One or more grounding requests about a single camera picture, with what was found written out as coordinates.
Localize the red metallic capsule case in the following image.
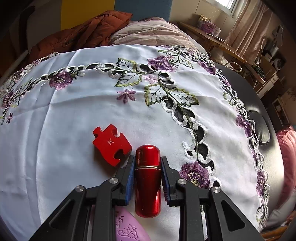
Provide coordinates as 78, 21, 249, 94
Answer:
134, 145, 162, 218

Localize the red puzzle piece letter K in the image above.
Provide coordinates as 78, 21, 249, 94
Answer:
93, 124, 132, 167

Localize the purple oval patterned case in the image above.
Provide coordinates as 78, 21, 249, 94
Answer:
115, 206, 151, 241

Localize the floral embroidered white tablecloth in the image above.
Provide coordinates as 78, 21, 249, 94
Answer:
1, 45, 269, 240

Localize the pink red cushion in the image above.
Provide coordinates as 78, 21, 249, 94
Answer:
276, 126, 295, 209

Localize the pinkish grey blanket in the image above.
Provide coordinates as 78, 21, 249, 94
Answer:
109, 17, 207, 54

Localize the rust brown quilted jacket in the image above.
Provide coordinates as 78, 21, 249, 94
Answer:
29, 11, 132, 62

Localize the wooden side shelf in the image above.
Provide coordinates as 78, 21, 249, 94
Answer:
177, 21, 265, 85

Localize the purple gift box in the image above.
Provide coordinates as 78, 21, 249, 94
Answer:
197, 15, 221, 37

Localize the beige curtain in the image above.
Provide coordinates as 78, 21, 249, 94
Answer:
226, 1, 273, 64

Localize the grey yellow blue sofa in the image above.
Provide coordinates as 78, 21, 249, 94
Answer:
27, 0, 172, 49

